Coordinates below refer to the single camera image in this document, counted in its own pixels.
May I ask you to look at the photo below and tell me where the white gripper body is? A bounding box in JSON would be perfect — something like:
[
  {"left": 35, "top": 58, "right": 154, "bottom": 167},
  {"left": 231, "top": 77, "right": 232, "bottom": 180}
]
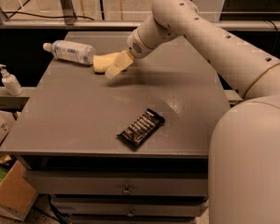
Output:
[{"left": 127, "top": 27, "right": 153, "bottom": 59}]

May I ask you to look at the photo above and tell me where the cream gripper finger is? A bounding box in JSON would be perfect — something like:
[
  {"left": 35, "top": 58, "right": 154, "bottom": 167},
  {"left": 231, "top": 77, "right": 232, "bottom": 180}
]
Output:
[{"left": 105, "top": 50, "right": 133, "bottom": 79}]

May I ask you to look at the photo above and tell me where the yellow sponge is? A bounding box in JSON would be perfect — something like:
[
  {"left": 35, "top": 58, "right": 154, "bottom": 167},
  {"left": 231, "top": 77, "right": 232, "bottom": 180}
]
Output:
[{"left": 92, "top": 52, "right": 119, "bottom": 74}]

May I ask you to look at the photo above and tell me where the clear plastic bottle blue label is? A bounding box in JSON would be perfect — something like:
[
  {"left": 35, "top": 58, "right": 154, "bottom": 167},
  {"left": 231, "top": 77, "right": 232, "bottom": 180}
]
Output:
[{"left": 43, "top": 40, "right": 96, "bottom": 65}]

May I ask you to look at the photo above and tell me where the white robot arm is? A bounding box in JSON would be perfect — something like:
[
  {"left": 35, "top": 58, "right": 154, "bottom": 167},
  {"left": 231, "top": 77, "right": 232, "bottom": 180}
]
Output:
[{"left": 105, "top": 0, "right": 280, "bottom": 224}]

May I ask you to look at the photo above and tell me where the white pump dispenser bottle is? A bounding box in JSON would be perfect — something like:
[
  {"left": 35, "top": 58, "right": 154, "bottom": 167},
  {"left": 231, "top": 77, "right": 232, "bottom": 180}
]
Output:
[{"left": 0, "top": 64, "right": 23, "bottom": 96}]

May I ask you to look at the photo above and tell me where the black snack bar wrapper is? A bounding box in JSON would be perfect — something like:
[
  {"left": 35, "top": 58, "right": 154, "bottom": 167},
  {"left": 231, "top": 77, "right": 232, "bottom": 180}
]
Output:
[{"left": 117, "top": 108, "right": 165, "bottom": 149}]

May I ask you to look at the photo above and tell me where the grey drawer cabinet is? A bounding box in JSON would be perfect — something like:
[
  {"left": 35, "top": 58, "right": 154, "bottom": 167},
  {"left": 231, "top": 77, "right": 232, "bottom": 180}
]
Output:
[{"left": 1, "top": 37, "right": 230, "bottom": 224}]

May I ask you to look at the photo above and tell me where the top grey drawer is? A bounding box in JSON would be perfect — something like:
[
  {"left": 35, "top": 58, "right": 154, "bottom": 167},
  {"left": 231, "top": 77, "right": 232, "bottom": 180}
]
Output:
[{"left": 23, "top": 171, "right": 208, "bottom": 197}]

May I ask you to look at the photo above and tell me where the grey drawer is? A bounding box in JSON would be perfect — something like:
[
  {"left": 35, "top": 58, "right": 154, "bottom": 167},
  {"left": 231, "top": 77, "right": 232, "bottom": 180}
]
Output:
[
  {"left": 52, "top": 197, "right": 208, "bottom": 217},
  {"left": 23, "top": 171, "right": 208, "bottom": 197}
]

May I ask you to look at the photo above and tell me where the middle grey drawer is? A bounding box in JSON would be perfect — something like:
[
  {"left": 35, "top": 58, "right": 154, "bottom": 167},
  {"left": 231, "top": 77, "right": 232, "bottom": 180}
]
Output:
[{"left": 52, "top": 197, "right": 208, "bottom": 217}]

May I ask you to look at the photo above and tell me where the brown cardboard box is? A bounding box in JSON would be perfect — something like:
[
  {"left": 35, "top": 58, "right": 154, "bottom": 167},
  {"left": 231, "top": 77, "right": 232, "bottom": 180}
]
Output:
[{"left": 0, "top": 161, "right": 38, "bottom": 221}]

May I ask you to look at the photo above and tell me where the metal railing frame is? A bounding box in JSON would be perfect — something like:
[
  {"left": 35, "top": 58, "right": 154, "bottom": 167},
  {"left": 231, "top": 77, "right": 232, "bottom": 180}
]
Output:
[{"left": 0, "top": 0, "right": 280, "bottom": 32}]

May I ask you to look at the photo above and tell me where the black cable on floor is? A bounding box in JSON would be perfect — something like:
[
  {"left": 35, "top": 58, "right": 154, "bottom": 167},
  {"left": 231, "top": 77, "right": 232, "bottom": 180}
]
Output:
[{"left": 3, "top": 10, "right": 95, "bottom": 21}]

